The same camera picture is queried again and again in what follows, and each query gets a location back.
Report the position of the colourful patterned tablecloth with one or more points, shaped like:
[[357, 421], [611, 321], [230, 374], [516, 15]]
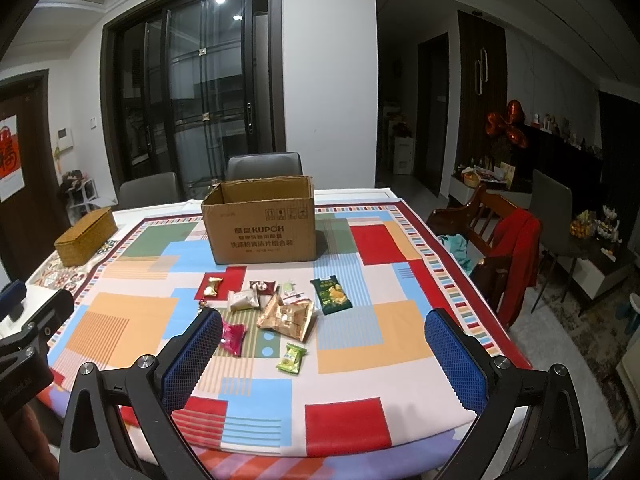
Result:
[[332, 379]]

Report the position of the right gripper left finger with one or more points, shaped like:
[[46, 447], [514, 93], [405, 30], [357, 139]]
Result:
[[95, 441]]

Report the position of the gold fortune biscuits bag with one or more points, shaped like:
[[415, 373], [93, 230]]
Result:
[[289, 319]]

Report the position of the dark glass sliding door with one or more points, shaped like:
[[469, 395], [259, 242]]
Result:
[[187, 84]]

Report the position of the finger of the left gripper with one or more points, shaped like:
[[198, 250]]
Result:
[[11, 300], [32, 339]]

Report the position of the red white snack packet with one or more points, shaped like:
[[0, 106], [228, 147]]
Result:
[[264, 288]]

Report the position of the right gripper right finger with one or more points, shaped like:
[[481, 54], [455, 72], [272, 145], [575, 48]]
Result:
[[552, 441]]

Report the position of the red paper door decoration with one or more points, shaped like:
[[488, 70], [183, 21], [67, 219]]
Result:
[[11, 170]]

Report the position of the white wall intercom panel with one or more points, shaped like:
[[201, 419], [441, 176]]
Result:
[[65, 139]]

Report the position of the teal cloth on chair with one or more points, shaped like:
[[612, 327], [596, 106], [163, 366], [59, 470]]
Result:
[[458, 248]]

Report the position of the light green snack packet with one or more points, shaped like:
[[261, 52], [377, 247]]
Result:
[[291, 361]]

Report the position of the woven wicker box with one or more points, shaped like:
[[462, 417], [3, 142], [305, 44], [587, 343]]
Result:
[[80, 242]]

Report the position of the brown cardboard box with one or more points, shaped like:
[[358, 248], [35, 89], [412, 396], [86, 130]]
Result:
[[267, 220]]

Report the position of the dark green cracker packet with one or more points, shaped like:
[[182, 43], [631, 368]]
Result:
[[331, 295]]

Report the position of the white shoe rack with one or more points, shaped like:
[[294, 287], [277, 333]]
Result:
[[79, 195]]

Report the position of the red garment on chair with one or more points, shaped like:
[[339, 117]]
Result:
[[517, 237]]

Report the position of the magenta snack packet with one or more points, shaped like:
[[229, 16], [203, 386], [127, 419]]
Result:
[[232, 338]]

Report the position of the gold candy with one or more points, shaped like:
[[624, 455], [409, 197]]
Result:
[[211, 288]]

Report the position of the red foil balloon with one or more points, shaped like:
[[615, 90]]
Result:
[[510, 123]]

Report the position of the pale green candy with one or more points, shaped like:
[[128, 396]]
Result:
[[288, 292]]

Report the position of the grey chair left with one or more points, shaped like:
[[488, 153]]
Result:
[[154, 190]]

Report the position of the red wooden chair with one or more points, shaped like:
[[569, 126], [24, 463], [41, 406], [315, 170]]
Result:
[[476, 221]]

